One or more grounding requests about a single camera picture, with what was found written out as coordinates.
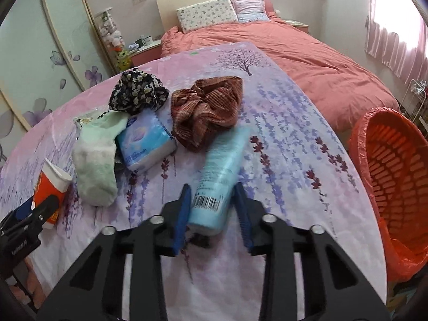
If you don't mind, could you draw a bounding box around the clear snack wrapper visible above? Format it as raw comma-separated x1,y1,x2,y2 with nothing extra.
74,113,111,134

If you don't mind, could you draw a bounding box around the stack of plush toys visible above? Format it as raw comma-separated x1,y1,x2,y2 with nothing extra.
95,8,132,72

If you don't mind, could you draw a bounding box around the light blue squeeze tube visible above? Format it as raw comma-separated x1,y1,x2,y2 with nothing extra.
187,127,251,236

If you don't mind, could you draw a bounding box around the red paper cup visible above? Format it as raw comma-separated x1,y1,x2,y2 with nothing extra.
32,158,72,230

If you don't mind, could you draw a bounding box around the white wire trolley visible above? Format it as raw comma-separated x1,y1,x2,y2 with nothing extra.
399,78,428,128

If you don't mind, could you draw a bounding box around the white floral pillow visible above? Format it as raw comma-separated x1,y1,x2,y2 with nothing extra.
176,0,239,34

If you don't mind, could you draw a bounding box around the pink curtain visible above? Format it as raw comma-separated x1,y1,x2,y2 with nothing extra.
364,0,428,81

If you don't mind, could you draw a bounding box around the pink striped pillow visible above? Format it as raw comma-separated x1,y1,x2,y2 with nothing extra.
231,0,271,23

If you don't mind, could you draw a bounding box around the black floral cloth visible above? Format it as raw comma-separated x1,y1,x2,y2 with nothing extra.
109,68,170,114

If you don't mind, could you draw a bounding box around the wardrobe with flower doors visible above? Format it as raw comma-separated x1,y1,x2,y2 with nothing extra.
0,0,116,168

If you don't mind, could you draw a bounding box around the pink floral tablecloth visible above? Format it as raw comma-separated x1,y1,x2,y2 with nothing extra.
0,42,388,321

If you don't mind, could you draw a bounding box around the brown striped cloth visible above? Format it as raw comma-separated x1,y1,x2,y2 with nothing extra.
170,76,244,152

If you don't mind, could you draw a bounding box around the pink nightstand with mugs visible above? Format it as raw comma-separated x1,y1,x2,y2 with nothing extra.
129,38,164,67

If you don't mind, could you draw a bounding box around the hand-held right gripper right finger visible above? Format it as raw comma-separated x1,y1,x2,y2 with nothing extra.
233,181,390,321

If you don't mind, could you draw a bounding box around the pale green fuzzy sock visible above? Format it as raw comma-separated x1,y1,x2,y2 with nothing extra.
73,111,129,207

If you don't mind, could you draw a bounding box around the blue tissue packet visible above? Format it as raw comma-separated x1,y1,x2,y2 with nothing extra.
116,109,178,173

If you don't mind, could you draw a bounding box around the orange plastic laundry basket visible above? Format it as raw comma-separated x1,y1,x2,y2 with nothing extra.
348,106,428,283

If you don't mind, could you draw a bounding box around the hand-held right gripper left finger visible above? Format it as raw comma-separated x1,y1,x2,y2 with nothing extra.
35,183,193,321

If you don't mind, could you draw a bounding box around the bed with coral duvet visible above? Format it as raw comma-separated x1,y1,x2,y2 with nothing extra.
156,0,400,132

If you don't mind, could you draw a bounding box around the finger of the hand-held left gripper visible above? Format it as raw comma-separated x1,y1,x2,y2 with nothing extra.
0,194,60,239

